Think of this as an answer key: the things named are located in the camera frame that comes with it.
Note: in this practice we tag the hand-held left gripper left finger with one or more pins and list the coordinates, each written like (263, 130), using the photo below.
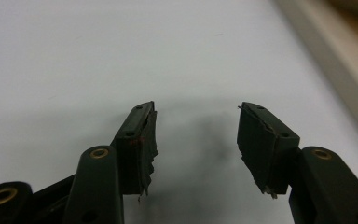
(135, 149)

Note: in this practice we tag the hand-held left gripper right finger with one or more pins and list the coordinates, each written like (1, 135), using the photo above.
(267, 149)

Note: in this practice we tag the light wooden picture frame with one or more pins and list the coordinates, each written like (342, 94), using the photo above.
(338, 62)

